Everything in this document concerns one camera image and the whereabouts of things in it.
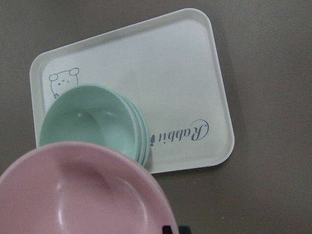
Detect stacked green bowls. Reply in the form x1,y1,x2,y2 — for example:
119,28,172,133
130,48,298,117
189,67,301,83
38,85,151,166

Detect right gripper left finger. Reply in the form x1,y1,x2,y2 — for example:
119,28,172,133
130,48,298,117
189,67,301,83
162,223,173,234

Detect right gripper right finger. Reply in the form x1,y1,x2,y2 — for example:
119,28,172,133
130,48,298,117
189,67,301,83
179,220,194,234

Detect small pink bowl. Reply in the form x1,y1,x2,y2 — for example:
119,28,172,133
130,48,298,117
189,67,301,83
0,142,178,234

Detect cream rabbit tray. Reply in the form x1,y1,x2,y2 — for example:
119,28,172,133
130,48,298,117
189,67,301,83
29,8,234,173

